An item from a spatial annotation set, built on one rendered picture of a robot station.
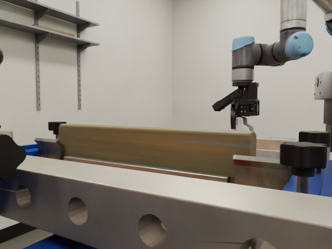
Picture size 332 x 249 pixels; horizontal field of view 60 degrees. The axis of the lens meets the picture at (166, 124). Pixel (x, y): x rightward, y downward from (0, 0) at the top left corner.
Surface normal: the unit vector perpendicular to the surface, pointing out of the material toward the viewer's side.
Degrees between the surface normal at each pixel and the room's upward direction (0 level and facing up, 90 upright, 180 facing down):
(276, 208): 0
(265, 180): 90
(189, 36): 90
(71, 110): 90
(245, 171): 90
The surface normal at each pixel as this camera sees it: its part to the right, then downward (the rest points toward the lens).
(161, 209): -0.51, 0.05
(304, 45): 0.22, 0.06
